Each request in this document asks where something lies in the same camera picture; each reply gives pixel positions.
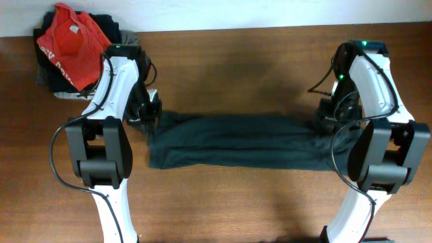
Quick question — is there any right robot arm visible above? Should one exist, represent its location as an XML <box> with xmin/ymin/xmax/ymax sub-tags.
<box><xmin>317</xmin><ymin>40</ymin><xmax>431</xmax><ymax>242</ymax></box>

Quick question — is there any navy folded garment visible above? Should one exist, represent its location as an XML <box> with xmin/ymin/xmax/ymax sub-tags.
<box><xmin>47</xmin><ymin>69</ymin><xmax>78</xmax><ymax>93</ymax></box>

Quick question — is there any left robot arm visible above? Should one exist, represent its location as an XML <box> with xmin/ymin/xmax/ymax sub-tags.
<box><xmin>64</xmin><ymin>44</ymin><xmax>162</xmax><ymax>242</ymax></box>

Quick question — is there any dark green t-shirt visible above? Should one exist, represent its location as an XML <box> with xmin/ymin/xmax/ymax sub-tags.
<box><xmin>147</xmin><ymin>111</ymin><xmax>362</xmax><ymax>173</ymax></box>

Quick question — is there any orange folded t-shirt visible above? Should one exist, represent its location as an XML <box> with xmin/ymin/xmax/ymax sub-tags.
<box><xmin>36</xmin><ymin>3</ymin><xmax>111</xmax><ymax>91</ymax></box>

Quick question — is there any grey folded garment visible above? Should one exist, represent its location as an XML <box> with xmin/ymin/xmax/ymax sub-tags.
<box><xmin>35</xmin><ymin>30</ymin><xmax>139</xmax><ymax>101</ymax></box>

